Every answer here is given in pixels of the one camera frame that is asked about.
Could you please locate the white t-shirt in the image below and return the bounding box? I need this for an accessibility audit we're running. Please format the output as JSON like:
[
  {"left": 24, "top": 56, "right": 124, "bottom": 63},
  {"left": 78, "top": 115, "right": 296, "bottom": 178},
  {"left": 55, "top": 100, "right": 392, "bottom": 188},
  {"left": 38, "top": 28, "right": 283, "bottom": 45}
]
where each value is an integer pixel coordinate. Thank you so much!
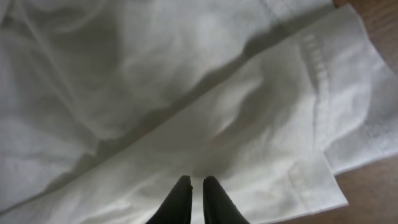
[{"left": 1, "top": 1, "right": 397, "bottom": 223}]

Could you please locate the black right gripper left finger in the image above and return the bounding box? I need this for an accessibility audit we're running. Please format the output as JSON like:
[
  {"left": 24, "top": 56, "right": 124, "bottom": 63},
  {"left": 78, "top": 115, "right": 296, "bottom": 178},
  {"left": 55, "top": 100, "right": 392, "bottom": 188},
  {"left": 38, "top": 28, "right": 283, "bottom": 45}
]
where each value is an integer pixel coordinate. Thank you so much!
[{"left": 146, "top": 175, "right": 193, "bottom": 224}]

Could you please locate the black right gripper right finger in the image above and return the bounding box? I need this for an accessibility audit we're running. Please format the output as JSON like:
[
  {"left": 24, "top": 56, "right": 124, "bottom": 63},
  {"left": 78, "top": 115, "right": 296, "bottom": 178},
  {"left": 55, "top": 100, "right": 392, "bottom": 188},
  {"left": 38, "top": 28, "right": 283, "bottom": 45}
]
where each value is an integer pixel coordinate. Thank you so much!
[{"left": 203, "top": 176, "right": 249, "bottom": 224}]

